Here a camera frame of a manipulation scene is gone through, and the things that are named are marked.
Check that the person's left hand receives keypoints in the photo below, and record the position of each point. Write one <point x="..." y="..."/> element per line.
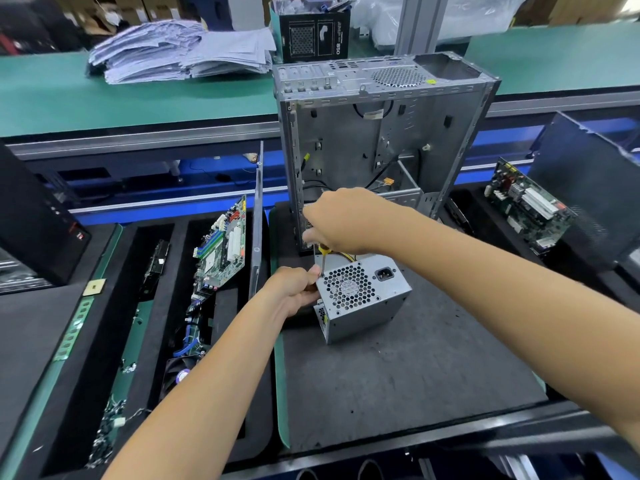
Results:
<point x="290" y="290"/>

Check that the person's right hand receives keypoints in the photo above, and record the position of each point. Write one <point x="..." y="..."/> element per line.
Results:
<point x="350" y="220"/>

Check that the silver power supply unit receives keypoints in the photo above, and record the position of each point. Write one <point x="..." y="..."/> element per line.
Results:
<point x="365" y="295"/>

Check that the person's right forearm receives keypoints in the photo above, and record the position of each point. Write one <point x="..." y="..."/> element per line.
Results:
<point x="520" y="305"/>

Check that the person's left forearm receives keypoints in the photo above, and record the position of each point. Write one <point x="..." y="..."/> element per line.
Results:
<point x="195" y="405"/>

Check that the silver metal computer case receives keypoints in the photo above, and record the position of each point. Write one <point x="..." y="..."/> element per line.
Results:
<point x="400" y="125"/>

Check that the person's left black shoe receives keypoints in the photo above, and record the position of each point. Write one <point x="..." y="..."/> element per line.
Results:
<point x="307" y="475"/>

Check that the person's black shoe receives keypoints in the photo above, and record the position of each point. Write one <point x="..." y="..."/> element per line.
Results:
<point x="307" y="475"/>
<point x="370" y="469"/>

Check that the person's right black shoe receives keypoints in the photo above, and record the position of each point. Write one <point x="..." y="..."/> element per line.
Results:
<point x="370" y="469"/>

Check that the dark grey case side panel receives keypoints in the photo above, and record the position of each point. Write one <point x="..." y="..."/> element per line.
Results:
<point x="257" y="225"/>

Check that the green motherboard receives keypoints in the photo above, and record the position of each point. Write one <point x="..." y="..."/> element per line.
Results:
<point x="220" y="245"/>

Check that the small black rectangular component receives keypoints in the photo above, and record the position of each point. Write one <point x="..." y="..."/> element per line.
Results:
<point x="155" y="265"/>

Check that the black foam tray with slots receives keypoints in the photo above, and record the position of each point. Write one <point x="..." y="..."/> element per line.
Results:
<point x="150" y="365"/>

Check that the black foam work mat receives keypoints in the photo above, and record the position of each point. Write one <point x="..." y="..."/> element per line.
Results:
<point x="25" y="365"/>
<point x="440" y="365"/>

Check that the green board with white parts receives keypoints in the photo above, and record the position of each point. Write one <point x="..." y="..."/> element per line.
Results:
<point x="530" y="207"/>

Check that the black cardboard box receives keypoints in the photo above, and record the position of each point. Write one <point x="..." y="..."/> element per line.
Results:
<point x="315" y="37"/>

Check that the long green memory strip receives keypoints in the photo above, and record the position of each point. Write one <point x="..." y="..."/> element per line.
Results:
<point x="65" y="340"/>
<point x="122" y="385"/>

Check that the small beige square chip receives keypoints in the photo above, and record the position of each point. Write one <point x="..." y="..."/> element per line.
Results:
<point x="94" y="287"/>

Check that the clear plastic bag pile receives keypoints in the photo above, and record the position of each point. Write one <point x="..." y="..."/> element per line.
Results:
<point x="440" y="15"/>

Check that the large black metal panel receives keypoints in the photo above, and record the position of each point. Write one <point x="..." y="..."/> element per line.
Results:
<point x="590" y="190"/>

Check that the stack of grey paper sheets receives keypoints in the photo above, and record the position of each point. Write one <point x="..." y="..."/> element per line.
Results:
<point x="170" y="53"/>

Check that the black foam tray with recess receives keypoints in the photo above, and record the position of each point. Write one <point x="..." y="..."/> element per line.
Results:
<point x="590" y="285"/>

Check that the black rectangular device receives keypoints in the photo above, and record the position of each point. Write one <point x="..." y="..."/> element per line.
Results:
<point x="40" y="220"/>

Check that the green conveyor belt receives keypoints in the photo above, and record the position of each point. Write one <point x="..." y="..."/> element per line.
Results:
<point x="100" y="95"/>

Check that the stack of brown cardboard boxes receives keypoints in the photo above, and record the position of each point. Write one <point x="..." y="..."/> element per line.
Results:
<point x="580" y="7"/>

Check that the grey metal conveyor rail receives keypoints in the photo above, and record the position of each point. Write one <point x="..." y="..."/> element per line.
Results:
<point x="150" y="140"/>

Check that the grey metal post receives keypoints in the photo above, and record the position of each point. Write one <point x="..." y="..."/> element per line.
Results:
<point x="422" y="23"/>

